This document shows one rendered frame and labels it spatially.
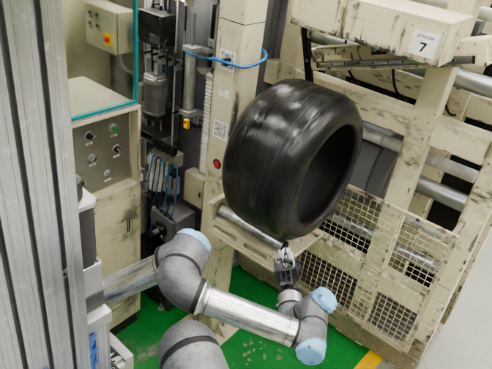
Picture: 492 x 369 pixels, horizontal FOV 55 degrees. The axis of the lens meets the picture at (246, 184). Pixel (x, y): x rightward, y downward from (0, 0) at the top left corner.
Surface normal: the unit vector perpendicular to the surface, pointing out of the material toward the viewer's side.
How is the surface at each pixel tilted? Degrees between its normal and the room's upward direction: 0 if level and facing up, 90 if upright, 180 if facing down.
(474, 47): 90
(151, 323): 0
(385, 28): 90
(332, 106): 43
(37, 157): 90
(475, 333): 0
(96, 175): 90
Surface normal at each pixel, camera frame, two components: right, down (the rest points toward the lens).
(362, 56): -0.63, 0.34
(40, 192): 0.73, 0.43
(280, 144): -0.43, -0.23
